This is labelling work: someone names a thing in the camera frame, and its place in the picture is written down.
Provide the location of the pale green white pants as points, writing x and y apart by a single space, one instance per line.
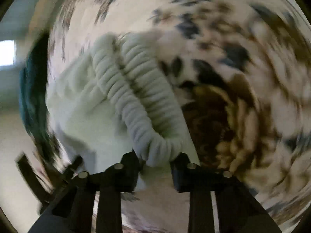
114 99

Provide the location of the floral patterned bed sheet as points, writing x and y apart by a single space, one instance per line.
240 71

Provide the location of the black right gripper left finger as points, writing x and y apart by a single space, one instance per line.
71 209

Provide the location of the pale green striped curtain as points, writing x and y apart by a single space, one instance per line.
23 23

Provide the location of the dark teal velvet cushion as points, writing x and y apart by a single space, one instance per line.
32 104

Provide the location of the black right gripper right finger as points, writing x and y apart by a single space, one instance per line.
218 203

